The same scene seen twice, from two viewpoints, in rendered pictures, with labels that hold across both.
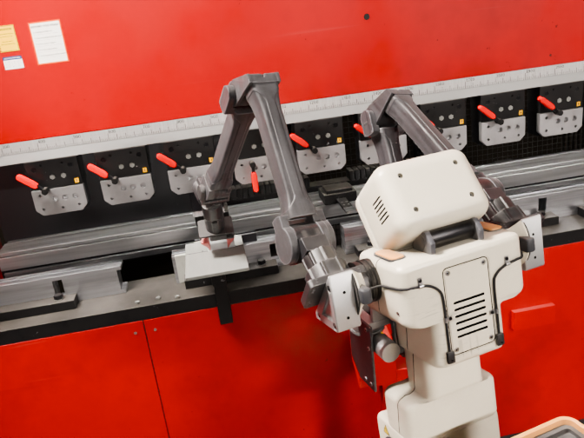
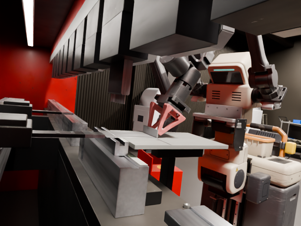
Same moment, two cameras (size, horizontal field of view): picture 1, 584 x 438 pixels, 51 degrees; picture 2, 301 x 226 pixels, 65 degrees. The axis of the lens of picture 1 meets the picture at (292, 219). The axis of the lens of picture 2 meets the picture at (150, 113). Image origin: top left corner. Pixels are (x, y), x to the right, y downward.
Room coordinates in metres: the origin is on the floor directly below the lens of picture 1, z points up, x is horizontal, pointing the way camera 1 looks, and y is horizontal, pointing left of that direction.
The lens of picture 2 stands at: (1.98, 0.81, 1.10)
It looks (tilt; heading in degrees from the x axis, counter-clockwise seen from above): 4 degrees down; 250
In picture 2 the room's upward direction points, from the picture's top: 6 degrees clockwise
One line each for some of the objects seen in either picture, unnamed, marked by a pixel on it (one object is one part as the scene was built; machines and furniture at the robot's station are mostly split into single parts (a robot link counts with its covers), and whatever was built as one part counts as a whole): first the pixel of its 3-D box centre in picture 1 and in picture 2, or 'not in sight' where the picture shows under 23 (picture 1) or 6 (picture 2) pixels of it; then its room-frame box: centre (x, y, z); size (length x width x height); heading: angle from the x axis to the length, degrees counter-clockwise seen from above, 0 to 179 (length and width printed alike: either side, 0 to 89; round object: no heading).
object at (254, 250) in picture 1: (233, 256); (104, 161); (1.87, 0.21, 0.92); 0.39 x 0.06 x 0.10; 97
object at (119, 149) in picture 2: (225, 240); (108, 139); (1.87, 0.22, 0.99); 0.20 x 0.03 x 0.03; 97
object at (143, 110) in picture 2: not in sight; (152, 118); (0.20, -3.92, 0.66); 0.68 x 0.56 x 1.31; 20
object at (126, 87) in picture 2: (206, 201); (118, 82); (1.87, 0.26, 1.13); 0.10 x 0.02 x 0.10; 97
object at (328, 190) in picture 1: (341, 198); (37, 109); (2.08, -0.19, 1.01); 0.26 x 0.12 x 0.05; 7
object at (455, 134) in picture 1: (439, 124); (73, 58); (1.96, -0.51, 1.26); 0.15 x 0.09 x 0.17; 97
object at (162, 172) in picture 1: (142, 173); not in sight; (2.35, 0.56, 1.12); 1.13 x 0.02 x 0.44; 97
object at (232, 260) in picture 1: (215, 256); (166, 139); (1.72, 0.24, 1.00); 0.26 x 0.18 x 0.01; 7
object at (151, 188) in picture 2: (231, 273); (126, 174); (1.82, 0.21, 0.89); 0.30 x 0.05 x 0.03; 97
